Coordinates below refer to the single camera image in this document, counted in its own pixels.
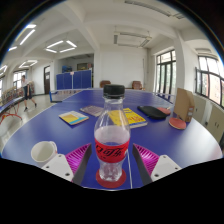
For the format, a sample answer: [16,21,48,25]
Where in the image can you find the tall dark-framed window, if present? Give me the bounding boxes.
[155,49,177,96]

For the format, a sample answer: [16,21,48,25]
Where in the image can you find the brown armchair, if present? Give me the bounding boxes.
[131,80,144,91]
[99,80,112,89]

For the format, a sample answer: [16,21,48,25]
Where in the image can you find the blue table with red legs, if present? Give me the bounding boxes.
[0,96,25,125]

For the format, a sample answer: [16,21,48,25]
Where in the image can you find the clear bottle with red label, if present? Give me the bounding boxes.
[93,84,132,183]

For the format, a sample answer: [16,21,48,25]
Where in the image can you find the brown cardboard box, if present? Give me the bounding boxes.
[173,87,195,123]

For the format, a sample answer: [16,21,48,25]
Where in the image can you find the small yellow and blue book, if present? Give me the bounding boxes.
[58,110,90,126]

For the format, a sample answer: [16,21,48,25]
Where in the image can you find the black paddle case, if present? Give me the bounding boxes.
[137,105,168,120]

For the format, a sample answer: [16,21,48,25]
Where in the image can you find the large yellow book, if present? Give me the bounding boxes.
[107,107,148,129]

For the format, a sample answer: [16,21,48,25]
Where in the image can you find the white plastic cup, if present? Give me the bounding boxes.
[30,140,58,168]

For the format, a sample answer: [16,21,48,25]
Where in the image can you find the red table tennis paddle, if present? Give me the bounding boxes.
[168,116,188,130]
[156,106,172,116]

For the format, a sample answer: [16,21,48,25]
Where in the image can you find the flat round red coaster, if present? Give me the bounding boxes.
[95,168,128,190]

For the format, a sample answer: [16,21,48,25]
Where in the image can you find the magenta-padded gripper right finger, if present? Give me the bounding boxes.
[132,143,183,186]

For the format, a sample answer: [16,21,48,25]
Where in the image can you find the wide dark-framed window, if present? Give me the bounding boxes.
[195,55,224,108]

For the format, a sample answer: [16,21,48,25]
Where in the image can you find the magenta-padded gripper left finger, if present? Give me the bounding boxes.
[41,143,93,186]

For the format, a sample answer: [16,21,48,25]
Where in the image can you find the grey patterned booklet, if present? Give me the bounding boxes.
[79,105,105,118]

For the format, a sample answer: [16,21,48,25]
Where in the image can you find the blue partition boards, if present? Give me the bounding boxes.
[55,69,93,90]

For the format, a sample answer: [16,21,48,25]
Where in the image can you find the dark door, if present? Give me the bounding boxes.
[43,65,51,95]

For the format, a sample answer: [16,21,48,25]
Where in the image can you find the ceiling lights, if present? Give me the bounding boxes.
[0,23,78,76]

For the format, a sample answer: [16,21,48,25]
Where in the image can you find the colourful shelf unit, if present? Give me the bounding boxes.
[0,86,24,106]

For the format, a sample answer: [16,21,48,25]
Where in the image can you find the small bright window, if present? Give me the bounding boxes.
[13,70,26,89]

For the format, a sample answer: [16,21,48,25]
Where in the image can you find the beige cabinet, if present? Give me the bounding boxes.
[193,94,208,124]
[205,103,224,143]

